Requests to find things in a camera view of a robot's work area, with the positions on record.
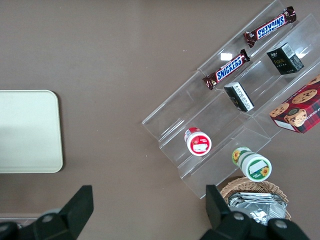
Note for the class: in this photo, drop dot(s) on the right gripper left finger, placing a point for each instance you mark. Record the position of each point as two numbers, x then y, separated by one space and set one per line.
75 212

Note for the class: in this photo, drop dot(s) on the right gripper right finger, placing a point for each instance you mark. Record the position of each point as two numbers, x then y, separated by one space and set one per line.
220 217

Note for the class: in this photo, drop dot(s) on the light wicker basket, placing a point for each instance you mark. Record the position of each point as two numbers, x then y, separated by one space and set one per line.
250 186

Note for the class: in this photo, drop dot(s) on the beige plastic tray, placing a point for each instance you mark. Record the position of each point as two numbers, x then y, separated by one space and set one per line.
30 130

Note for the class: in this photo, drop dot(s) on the silver foil packets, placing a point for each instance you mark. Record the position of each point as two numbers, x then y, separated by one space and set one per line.
260 206

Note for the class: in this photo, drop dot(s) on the green lidded yoghurt cup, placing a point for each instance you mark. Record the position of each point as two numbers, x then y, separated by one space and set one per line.
255 166

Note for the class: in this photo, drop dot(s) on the red lidded yoghurt cup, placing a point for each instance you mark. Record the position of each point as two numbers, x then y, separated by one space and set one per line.
198 143

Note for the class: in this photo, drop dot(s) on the clear acrylic stepped shelf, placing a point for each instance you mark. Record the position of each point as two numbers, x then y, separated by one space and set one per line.
175 117

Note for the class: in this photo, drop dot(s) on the small black carton box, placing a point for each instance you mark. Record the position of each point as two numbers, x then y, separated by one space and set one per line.
282 61
238 97

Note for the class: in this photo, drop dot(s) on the red tartan cookie box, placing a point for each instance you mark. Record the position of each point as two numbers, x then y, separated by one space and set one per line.
300 110

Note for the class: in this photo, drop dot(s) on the snickers chocolate bar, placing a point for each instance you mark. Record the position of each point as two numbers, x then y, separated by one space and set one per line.
228 68
271 26

